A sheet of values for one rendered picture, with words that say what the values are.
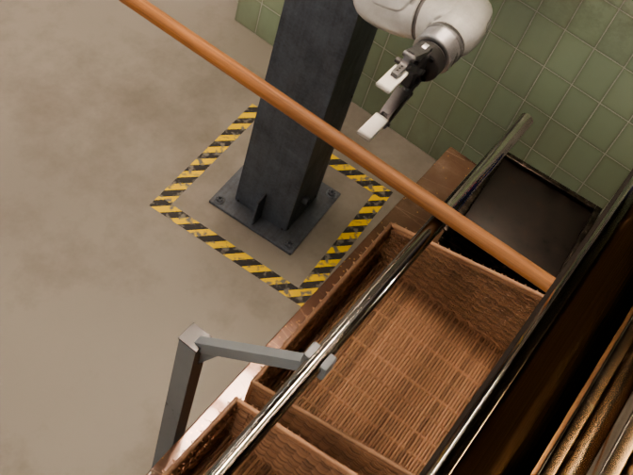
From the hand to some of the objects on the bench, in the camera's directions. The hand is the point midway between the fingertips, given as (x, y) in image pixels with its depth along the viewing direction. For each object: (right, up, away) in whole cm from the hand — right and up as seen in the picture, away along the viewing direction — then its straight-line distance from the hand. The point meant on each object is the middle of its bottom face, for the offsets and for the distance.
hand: (376, 109), depth 173 cm
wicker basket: (-28, -93, +3) cm, 97 cm away
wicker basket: (+6, -58, +38) cm, 70 cm away
